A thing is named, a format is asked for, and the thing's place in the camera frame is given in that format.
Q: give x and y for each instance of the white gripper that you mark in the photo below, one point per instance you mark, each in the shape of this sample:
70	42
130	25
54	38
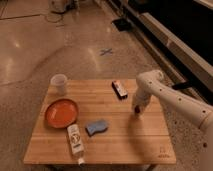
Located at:
141	98

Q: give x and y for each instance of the dark red pepper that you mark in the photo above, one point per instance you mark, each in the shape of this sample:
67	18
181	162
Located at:
137	109

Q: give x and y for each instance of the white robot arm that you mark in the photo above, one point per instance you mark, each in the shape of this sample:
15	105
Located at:
197	112

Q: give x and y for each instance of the orange ceramic bowl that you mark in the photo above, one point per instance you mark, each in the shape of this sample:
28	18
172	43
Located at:
61	113

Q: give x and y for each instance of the black rectangular box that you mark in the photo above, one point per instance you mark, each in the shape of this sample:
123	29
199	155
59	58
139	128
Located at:
119	89

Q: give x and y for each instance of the blue sponge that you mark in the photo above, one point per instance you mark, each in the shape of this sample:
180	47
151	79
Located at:
96	127

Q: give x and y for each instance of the wooden table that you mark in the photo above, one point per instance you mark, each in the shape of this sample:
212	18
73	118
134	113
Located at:
128	140

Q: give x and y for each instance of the white plastic bottle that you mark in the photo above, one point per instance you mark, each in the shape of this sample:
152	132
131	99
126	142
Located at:
76	143

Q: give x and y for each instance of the clear plastic cup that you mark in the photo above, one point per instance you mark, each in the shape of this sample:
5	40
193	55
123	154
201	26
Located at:
59	81

